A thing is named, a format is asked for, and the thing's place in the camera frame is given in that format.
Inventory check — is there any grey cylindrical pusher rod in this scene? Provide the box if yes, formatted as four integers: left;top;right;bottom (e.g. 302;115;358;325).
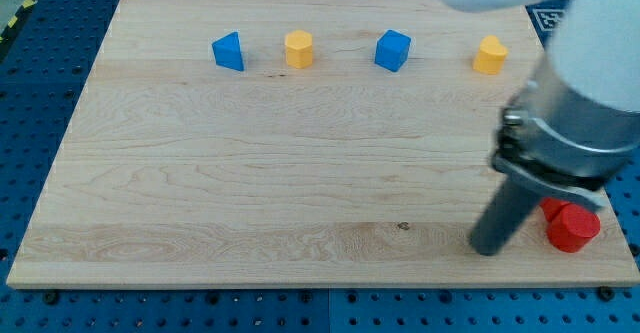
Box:
469;177;542;256

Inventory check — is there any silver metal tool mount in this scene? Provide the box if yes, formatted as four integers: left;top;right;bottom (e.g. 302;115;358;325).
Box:
488;56;639;213

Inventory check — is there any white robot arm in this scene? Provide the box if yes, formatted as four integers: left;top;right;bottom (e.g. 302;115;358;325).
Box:
442;0;639;256

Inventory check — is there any yellow heart block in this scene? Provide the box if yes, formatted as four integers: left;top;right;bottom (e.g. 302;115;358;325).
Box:
472;35;509;75

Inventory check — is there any red block behind cylinder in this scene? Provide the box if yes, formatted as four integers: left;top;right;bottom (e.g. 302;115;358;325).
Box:
539;197;570;222

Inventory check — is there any fiducial marker tag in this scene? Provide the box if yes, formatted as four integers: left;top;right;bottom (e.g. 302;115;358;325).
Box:
531;8;565;32

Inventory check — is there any blue cube block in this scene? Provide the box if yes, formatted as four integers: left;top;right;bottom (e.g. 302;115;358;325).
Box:
374;30;411;72

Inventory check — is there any wooden board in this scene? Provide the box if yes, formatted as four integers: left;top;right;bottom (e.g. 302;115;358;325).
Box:
7;0;639;289

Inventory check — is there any yellow hexagon block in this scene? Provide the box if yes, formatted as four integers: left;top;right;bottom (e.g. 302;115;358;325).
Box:
285;30;313;69

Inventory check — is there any blue triangle block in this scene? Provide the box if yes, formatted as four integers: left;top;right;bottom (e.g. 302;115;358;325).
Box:
211;32;244;71

